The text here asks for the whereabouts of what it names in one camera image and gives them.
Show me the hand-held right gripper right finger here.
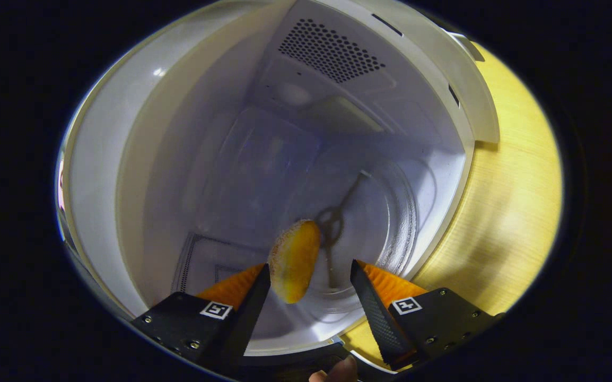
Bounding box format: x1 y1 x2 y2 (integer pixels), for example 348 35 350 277
349 259 503 372

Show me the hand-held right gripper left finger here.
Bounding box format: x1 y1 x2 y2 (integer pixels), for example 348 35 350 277
131 263 272 372

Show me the round sugared bread bun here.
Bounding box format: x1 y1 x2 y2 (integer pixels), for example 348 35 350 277
268 220 321 304

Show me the white microwave oven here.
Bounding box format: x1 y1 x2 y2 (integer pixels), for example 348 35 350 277
57 0 500 372

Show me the glass turntable plate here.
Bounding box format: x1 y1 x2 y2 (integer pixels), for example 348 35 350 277
285 154 439 314

